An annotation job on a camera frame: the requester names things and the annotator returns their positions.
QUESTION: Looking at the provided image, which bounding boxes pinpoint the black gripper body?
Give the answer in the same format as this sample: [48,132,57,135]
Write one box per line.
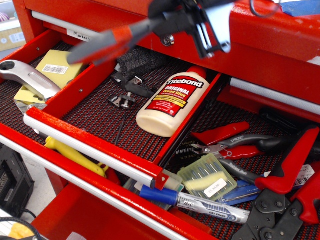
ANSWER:
[148,0,234,34]

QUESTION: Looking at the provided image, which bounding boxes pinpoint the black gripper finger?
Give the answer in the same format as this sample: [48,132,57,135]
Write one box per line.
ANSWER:
[191,14,214,59]
[205,3,234,53]

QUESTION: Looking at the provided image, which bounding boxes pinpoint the orange grey handled scissors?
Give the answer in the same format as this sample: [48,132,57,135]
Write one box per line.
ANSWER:
[67,17,180,65]

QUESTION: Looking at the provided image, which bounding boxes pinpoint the silver drawer lock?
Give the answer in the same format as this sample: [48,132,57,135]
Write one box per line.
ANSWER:
[160,34,175,47]

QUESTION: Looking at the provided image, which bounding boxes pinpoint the small red open drawer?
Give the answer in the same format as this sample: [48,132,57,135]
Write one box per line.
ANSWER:
[21,63,221,190]

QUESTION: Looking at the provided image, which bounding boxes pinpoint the large red lower drawer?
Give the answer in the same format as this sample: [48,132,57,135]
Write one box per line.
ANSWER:
[0,29,320,240]

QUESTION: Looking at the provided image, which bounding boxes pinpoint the red tool chest body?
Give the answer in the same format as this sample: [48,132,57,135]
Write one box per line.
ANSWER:
[13,0,320,122]

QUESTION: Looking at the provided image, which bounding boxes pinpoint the Titebond wood glue bottle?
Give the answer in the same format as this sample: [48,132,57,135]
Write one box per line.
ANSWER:
[136,65,210,138]

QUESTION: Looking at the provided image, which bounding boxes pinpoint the black foam block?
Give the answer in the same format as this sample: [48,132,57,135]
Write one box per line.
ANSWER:
[117,46,168,80]

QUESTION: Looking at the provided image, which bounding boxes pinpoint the small metal knurled screw part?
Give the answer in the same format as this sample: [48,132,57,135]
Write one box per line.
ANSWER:
[108,92,136,110]

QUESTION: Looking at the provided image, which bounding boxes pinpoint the white Markers label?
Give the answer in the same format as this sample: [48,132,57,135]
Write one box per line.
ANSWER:
[66,29,96,42]

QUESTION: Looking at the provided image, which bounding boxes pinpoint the black tool in back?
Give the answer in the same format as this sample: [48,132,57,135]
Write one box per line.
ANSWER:
[259,108,307,134]

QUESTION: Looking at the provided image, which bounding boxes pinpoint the thin black rod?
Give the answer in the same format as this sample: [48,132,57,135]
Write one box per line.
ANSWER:
[114,113,127,146]

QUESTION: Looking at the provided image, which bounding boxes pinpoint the clear plastic drill bit case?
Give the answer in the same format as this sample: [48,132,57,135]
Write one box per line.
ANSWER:
[177,153,238,201]

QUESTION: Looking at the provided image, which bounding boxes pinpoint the yellow sticky note pad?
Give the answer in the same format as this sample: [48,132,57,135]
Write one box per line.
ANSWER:
[14,50,85,105]

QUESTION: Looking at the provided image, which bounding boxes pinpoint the small clear plastic box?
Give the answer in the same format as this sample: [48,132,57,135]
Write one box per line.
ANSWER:
[163,169,185,192]

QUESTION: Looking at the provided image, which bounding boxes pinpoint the blue packaged blade card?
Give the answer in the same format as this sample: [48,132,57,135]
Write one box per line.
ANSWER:
[216,180,261,206]

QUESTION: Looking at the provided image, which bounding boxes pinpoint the silver metal scraper tool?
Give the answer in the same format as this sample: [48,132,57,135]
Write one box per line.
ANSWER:
[0,60,61,114]

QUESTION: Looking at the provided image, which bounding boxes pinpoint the blue cap dry erase marker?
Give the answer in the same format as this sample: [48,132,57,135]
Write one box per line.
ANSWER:
[139,185,250,224]

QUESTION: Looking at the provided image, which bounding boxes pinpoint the cardboard box in background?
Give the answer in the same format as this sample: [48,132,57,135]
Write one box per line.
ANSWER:
[0,27,26,52]

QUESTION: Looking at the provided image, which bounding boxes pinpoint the large red black crimping tool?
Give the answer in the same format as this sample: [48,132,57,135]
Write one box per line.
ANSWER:
[232,125,320,240]

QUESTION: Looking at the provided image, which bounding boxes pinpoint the black electronic box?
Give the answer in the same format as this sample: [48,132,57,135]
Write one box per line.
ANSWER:
[0,144,35,218]

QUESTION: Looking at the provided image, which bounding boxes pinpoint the black metal bracket piece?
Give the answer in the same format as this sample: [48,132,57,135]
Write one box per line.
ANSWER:
[111,71,155,99]

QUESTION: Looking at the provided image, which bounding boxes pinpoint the red handled flush cutters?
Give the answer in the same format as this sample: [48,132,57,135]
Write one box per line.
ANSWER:
[191,121,271,160]

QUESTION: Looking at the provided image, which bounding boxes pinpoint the grey handled Xytronic pliers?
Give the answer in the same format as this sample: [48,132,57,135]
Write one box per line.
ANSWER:
[217,133,320,185]

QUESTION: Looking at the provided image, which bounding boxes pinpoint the black wire stripper gauge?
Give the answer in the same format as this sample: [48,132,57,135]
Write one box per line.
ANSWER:
[171,140,200,162]

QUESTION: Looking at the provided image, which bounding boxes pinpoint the yellow handled tool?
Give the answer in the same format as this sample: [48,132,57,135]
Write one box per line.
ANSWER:
[44,136,107,178]

